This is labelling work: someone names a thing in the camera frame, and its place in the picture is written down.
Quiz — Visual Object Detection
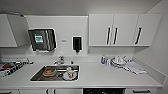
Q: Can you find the steel kitchen sink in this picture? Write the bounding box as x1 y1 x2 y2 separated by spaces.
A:
29 64 81 83

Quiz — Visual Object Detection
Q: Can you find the dark paper towel dispenser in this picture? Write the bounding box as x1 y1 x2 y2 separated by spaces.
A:
27 27 58 53

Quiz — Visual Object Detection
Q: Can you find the black wall soap dispenser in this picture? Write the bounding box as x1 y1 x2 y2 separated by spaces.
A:
71 35 83 55

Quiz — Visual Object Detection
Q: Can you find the small white bottle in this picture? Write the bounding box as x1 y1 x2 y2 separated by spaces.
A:
105 57 111 67

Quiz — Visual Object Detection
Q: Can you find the chrome sink faucet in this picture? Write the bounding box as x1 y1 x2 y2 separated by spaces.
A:
53 55 66 67

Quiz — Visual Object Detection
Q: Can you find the stack of white plates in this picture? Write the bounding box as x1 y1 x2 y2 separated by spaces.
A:
110 55 130 69

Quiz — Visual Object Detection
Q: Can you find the brown bowl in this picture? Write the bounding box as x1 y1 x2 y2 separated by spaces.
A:
42 67 57 77

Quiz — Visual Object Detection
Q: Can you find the white cup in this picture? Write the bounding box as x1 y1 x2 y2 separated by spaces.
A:
63 67 76 81

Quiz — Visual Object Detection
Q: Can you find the blue dish soap bottle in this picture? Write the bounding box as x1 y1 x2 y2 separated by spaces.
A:
100 54 107 66

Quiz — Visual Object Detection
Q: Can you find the white drawer cabinet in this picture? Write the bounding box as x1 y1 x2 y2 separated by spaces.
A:
125 87 158 94
0 88 20 94

